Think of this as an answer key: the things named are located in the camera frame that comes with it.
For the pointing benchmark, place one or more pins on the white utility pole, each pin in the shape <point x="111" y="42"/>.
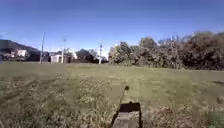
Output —
<point x="100" y="53"/>

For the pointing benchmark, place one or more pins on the dark-roofed building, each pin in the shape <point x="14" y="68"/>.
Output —
<point x="85" y="56"/>

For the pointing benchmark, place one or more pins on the mown green grass field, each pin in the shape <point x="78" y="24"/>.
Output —
<point x="83" y="86"/>

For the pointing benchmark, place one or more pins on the thin utility pole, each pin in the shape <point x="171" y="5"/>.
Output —
<point x="63" y="50"/>

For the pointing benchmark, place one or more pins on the small white building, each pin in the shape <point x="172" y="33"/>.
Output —
<point x="55" y="59"/>

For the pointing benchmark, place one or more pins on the row of trees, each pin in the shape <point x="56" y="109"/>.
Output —
<point x="173" y="53"/>

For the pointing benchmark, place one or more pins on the grey utility pole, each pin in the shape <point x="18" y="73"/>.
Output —
<point x="42" y="48"/>

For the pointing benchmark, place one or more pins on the pale building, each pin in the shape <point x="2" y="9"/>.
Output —
<point x="22" y="53"/>

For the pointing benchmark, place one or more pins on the dark wooded hill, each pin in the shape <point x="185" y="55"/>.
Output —
<point x="13" y="46"/>

